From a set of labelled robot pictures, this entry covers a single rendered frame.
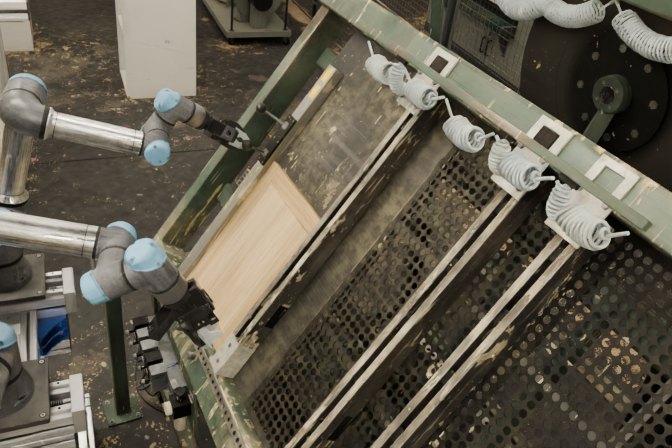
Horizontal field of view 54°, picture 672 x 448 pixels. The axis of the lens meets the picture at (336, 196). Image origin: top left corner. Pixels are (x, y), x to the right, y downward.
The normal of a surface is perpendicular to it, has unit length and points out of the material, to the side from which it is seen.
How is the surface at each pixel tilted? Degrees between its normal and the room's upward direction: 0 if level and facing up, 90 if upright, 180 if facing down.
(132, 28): 90
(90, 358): 0
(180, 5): 90
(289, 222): 55
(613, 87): 90
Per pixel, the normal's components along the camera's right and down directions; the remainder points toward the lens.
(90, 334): 0.11, -0.84
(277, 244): -0.66, -0.36
